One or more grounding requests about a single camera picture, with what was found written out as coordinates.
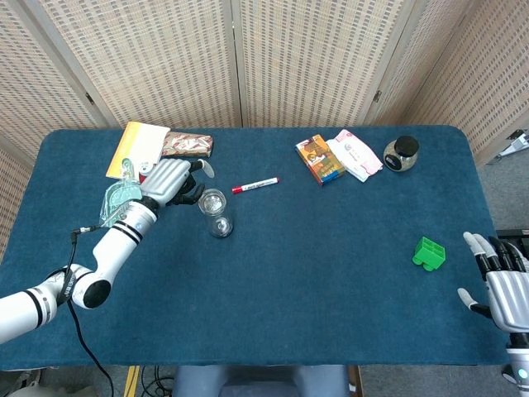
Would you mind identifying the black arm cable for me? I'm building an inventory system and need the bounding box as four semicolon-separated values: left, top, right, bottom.
57;224;116;397

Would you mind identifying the yellow white booklet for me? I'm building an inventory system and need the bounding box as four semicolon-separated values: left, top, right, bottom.
105;121;171;181

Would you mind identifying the glass jar with black lid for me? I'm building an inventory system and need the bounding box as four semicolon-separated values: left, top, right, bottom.
383;135;421;172

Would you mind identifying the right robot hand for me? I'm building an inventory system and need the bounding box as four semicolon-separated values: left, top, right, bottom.
457;231;529;334

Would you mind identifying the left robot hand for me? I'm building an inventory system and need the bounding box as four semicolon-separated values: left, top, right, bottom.
139;158;216;210

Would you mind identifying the green plastic block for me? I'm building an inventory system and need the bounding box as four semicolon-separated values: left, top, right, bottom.
411;236;448;272

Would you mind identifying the blue table cloth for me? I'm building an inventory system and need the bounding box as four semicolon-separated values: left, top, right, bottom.
0;125;510;371

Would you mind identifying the brown snack packet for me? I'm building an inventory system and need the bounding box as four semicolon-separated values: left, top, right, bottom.
161;131;215;160

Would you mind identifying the white wet wipes pack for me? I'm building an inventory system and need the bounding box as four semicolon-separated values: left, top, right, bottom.
326;129;384;184

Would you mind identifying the orange yellow cardboard box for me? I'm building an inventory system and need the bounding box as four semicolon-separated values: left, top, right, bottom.
294;133;346;187

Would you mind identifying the clear glass bottle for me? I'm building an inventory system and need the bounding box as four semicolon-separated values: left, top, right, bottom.
197;188;236;239

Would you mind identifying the green dustpan in plastic bag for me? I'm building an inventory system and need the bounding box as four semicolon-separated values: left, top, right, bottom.
98;156;146;229

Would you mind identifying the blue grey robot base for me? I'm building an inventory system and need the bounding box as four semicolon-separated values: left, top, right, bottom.
171;364;350;397

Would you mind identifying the red whiteboard marker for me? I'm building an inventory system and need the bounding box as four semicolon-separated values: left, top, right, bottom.
231;177;281;195

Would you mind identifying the white stand leg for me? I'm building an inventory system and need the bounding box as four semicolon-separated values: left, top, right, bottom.
498;128;529;162

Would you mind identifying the black device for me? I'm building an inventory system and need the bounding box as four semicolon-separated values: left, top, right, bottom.
495;228;529;254

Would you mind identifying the woven folding screen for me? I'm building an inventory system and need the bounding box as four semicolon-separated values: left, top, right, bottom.
0;0;529;265

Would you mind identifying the black floor cable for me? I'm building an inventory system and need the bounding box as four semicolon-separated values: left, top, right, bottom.
140;365;175;397

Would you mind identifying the red NFC juice bottle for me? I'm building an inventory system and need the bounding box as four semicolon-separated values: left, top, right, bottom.
136;160;156;185

